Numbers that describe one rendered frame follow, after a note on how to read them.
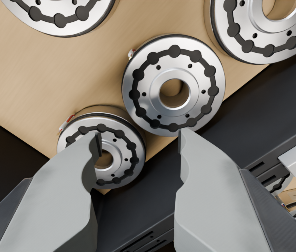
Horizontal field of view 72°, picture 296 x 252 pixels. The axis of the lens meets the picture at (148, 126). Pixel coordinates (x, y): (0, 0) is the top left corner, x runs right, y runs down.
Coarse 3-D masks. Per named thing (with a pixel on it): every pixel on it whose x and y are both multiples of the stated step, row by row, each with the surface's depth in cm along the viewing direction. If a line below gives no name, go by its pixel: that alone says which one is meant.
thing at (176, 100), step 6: (186, 84) 20; (186, 90) 21; (162, 96) 22; (168, 96) 23; (174, 96) 23; (180, 96) 22; (186, 96) 20; (168, 102) 21; (174, 102) 21; (180, 102) 21
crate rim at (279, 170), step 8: (272, 168) 16; (280, 168) 16; (256, 176) 16; (264, 176) 16; (272, 176) 16; (280, 176) 16; (264, 184) 16; (168, 232) 19; (152, 240) 20; (160, 240) 20; (168, 240) 20; (144, 248) 20; (152, 248) 20
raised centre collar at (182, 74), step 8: (160, 72) 19; (168, 72) 18; (176, 72) 18; (184, 72) 18; (152, 80) 19; (160, 80) 19; (168, 80) 19; (184, 80) 19; (192, 80) 19; (152, 88) 19; (160, 88) 19; (192, 88) 19; (152, 96) 19; (192, 96) 19; (152, 104) 20; (160, 104) 20; (184, 104) 20; (192, 104) 20; (160, 112) 20; (168, 112) 20; (176, 112) 20; (184, 112) 20
